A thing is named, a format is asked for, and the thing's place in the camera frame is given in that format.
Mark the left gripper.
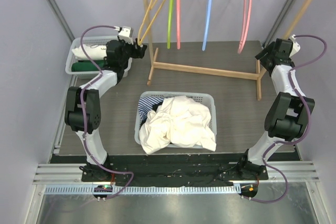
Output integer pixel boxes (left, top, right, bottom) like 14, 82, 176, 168
117, 36, 146, 66

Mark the blue striped tank top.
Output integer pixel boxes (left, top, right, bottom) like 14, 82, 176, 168
138, 97, 164, 124

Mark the black tank top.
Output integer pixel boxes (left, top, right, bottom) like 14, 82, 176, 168
140, 101, 163, 126

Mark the yellow hanger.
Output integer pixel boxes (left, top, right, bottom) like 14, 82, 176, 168
136, 0, 175, 46

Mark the white tank top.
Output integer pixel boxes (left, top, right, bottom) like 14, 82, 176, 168
139, 95, 216, 154

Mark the lime green hanger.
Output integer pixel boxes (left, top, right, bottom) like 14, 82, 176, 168
166, 0, 174, 49

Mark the pink wavy hanger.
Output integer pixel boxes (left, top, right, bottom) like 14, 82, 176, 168
176, 0, 181, 49

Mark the light blue hanger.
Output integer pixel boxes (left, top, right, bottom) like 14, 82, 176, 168
202, 0, 212, 51

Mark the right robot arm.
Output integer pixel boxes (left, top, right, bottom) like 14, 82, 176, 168
236, 35, 315, 179

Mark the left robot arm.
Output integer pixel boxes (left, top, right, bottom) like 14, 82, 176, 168
65, 39, 147, 182

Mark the white plastic basket back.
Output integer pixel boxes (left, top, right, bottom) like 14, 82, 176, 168
65, 36, 136, 79

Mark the white folded cloth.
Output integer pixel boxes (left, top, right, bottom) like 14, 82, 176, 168
71, 45, 107, 61

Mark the dark green folded cloth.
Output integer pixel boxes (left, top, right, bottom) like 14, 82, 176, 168
71, 61, 99, 72

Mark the wooden clothes rack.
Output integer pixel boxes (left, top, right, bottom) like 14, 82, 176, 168
140, 0, 325, 101

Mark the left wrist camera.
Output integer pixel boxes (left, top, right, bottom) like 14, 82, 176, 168
114, 26, 133, 45

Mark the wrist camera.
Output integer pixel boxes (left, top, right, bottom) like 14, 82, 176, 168
289, 35, 300, 58
114, 26, 133, 45

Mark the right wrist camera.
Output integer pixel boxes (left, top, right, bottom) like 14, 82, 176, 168
289, 35, 300, 58

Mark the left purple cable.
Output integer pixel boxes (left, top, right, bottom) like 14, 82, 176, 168
80, 24, 134, 200

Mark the white cable duct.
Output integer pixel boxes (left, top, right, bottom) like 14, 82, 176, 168
45, 184, 241, 196

